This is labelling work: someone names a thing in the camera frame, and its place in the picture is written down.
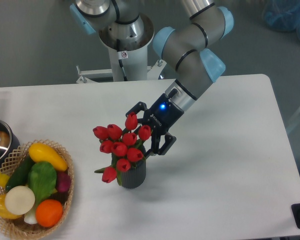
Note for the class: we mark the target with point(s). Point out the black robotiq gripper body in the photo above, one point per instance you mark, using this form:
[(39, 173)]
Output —
[(161, 115)]

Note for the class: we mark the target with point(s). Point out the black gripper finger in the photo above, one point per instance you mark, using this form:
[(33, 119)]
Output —
[(155, 148), (131, 115)]

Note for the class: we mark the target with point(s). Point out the red tulip bouquet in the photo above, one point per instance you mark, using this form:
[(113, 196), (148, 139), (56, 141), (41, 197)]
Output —
[(130, 136)]

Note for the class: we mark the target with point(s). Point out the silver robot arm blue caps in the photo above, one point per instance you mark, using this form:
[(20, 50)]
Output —
[(126, 33)]

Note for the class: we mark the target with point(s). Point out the dark grey ribbed vase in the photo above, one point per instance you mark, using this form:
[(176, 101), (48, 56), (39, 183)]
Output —
[(129, 165)]

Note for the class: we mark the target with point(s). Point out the purple red onion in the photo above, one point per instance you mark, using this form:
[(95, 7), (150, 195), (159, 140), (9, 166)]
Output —
[(63, 182)]

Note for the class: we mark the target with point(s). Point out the yellow squash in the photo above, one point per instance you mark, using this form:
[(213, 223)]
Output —
[(40, 152)]

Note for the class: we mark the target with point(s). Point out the green lettuce leaf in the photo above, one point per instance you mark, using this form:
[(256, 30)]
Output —
[(42, 181)]

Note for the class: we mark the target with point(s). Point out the dark green cucumber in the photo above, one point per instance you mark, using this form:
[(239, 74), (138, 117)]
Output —
[(20, 175)]

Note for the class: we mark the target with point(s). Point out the orange fruit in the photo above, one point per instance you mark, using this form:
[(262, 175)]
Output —
[(49, 212)]

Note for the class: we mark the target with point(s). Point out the white round radish slice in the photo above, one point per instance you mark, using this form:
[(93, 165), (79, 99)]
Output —
[(19, 200)]

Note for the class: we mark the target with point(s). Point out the blue plastic bag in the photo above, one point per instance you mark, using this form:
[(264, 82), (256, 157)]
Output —
[(282, 15)]

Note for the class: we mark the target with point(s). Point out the white green onion stalk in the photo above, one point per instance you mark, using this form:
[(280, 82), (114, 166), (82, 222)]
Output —
[(30, 216)]

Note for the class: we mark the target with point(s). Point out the yellow bell pepper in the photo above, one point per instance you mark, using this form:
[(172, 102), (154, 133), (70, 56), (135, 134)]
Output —
[(4, 213)]

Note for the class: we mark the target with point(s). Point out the woven wicker basket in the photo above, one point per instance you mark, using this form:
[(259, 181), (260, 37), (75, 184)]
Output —
[(17, 229)]

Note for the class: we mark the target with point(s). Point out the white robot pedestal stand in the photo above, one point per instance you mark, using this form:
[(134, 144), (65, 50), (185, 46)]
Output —
[(125, 66)]

